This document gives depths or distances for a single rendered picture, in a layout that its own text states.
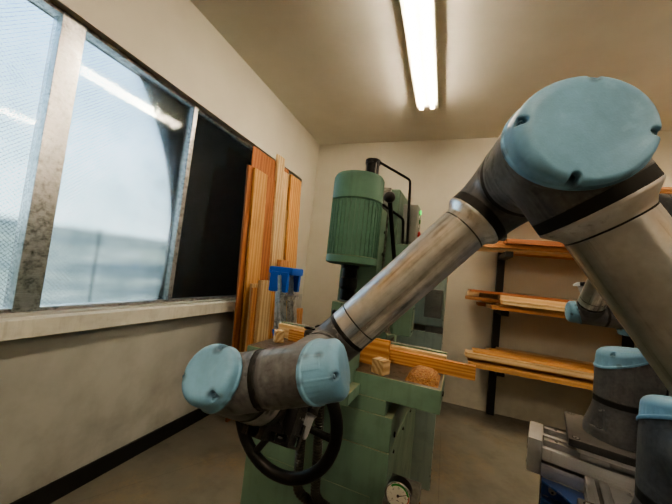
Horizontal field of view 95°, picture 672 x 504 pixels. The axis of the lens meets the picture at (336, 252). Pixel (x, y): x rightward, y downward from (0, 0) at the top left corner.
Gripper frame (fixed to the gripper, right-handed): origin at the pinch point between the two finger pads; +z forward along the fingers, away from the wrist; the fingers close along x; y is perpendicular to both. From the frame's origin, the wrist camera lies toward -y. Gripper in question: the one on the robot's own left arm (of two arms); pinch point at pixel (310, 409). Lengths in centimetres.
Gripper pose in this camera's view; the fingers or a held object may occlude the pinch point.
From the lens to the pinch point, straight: 72.5
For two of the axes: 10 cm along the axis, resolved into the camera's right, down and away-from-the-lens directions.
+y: -2.8, 8.1, -5.2
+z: 2.7, 5.8, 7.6
